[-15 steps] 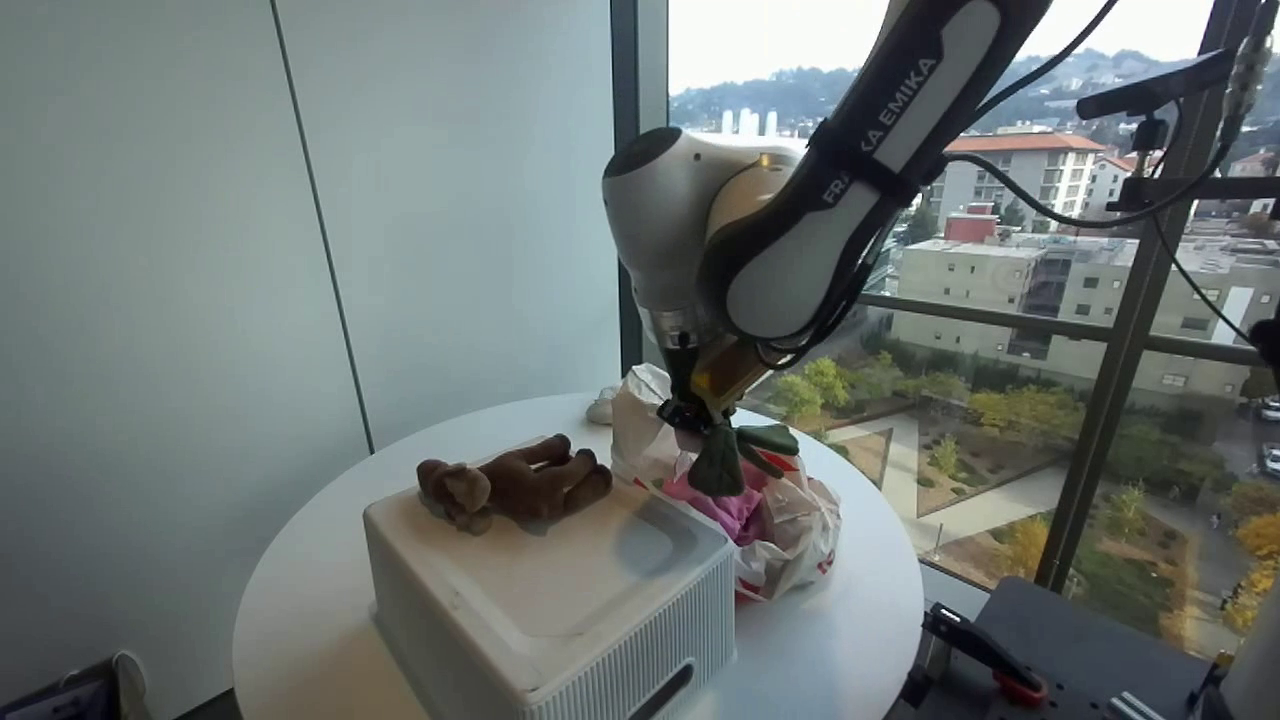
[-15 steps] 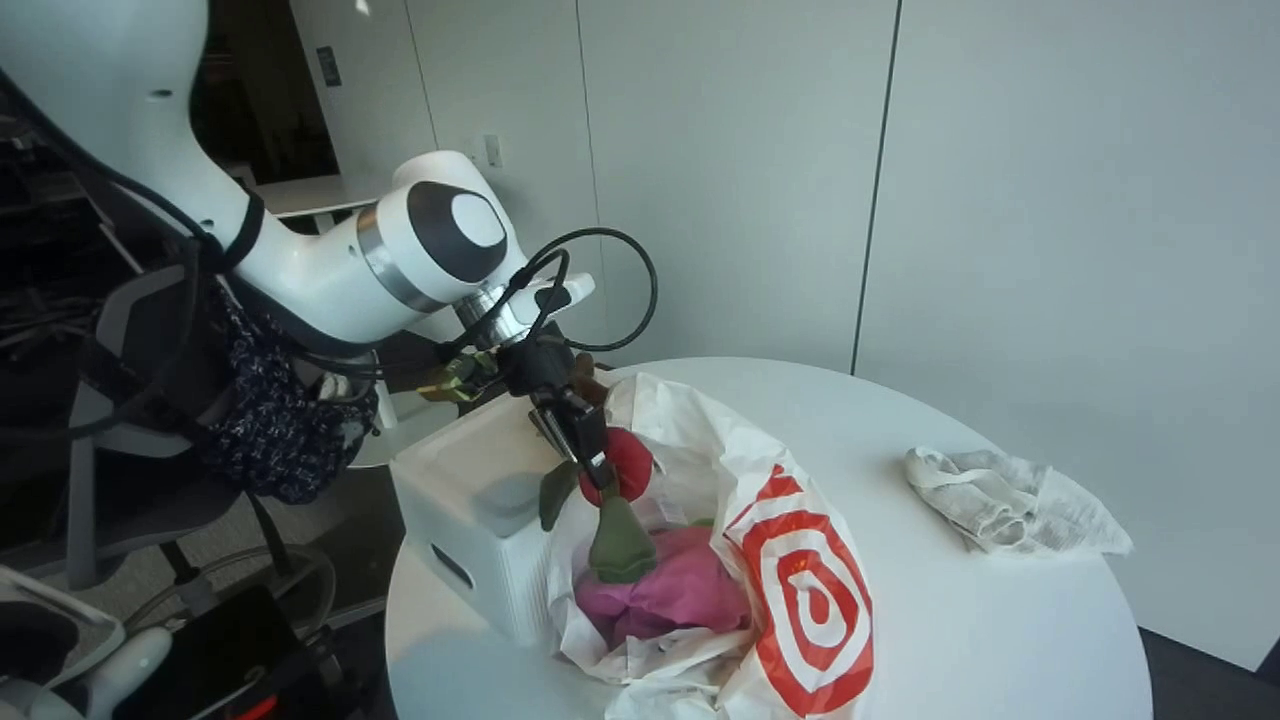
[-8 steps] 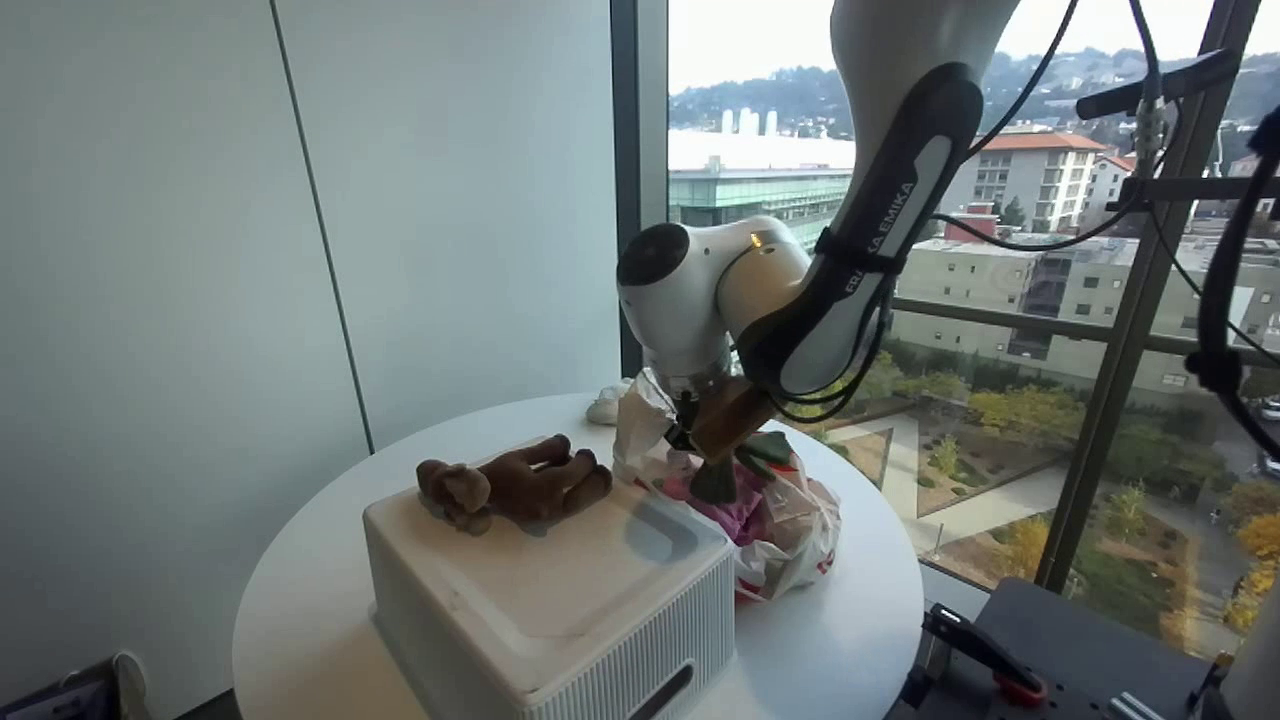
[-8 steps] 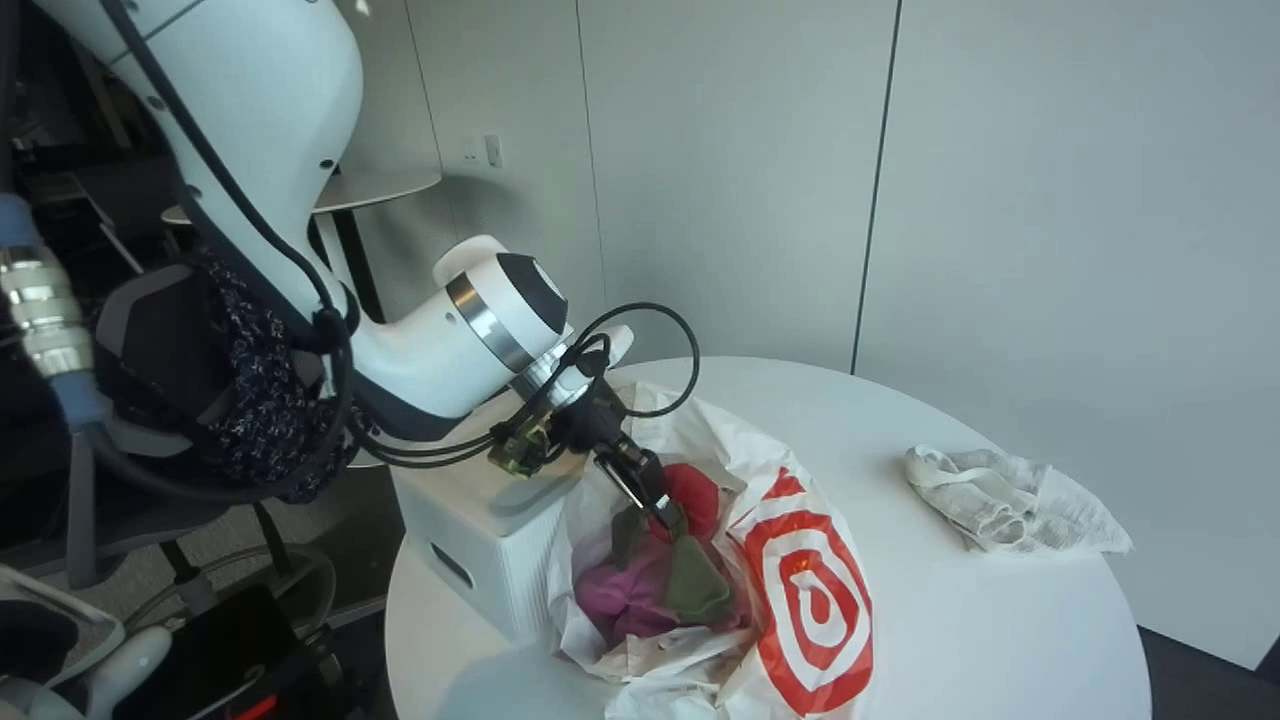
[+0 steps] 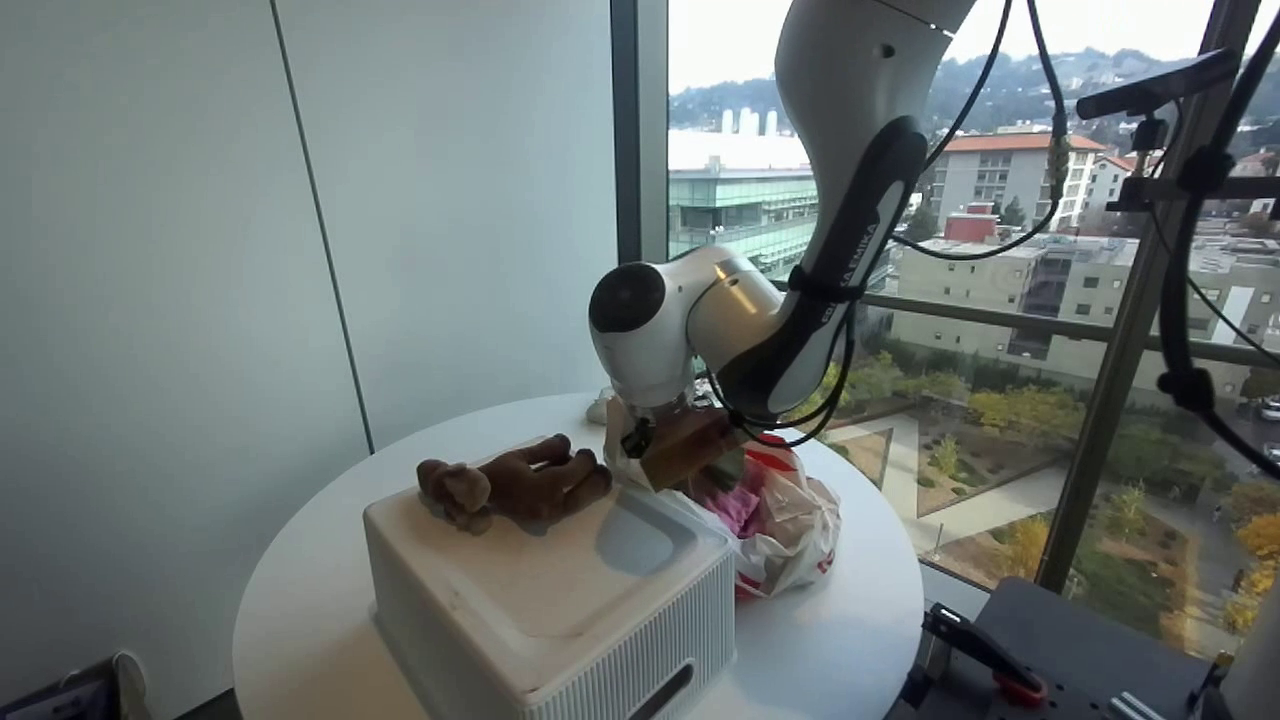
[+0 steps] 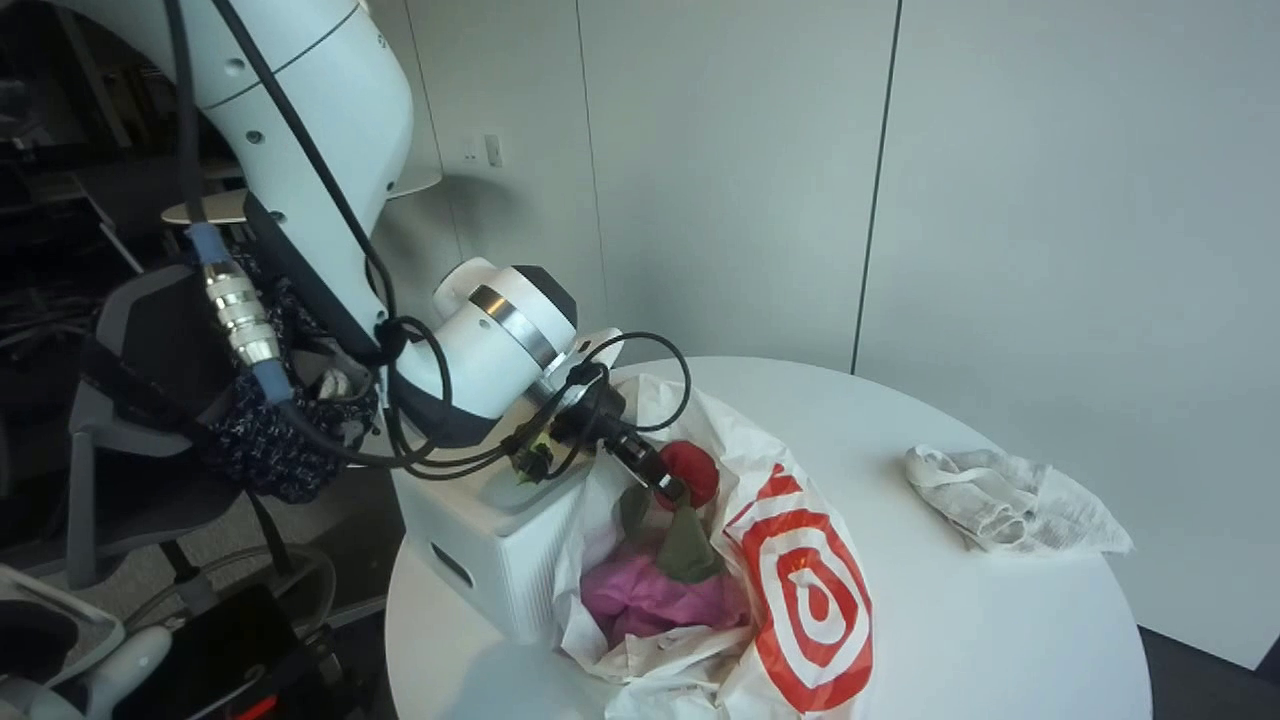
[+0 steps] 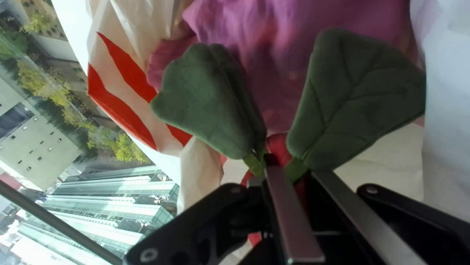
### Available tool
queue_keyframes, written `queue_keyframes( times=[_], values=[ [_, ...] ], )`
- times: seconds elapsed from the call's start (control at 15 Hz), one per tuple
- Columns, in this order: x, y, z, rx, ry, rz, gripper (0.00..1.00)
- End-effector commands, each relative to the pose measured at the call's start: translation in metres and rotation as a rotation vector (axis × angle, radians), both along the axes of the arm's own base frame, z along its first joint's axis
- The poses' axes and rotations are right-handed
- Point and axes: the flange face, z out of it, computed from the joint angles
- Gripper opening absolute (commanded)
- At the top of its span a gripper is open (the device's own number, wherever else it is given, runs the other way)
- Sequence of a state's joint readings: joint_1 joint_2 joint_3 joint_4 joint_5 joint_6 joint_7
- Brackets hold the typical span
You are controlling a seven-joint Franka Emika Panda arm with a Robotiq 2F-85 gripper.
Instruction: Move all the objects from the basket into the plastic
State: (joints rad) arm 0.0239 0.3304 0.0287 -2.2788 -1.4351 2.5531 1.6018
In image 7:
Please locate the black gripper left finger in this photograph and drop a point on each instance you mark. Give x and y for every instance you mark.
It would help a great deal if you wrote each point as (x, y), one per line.
(291, 215)

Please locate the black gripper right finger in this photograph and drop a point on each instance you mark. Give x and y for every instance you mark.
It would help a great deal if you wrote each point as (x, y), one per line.
(361, 221)

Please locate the red radish plush green leaves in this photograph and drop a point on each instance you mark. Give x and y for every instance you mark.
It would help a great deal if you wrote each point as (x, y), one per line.
(352, 97)

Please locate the pink cloth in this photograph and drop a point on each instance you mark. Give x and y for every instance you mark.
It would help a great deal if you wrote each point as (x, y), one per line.
(283, 29)

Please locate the white plastic bag red rings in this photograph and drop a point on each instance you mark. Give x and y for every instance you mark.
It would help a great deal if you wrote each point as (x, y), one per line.
(112, 97)

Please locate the dark window transom bar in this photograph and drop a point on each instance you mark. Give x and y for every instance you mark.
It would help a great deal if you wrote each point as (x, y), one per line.
(59, 221)

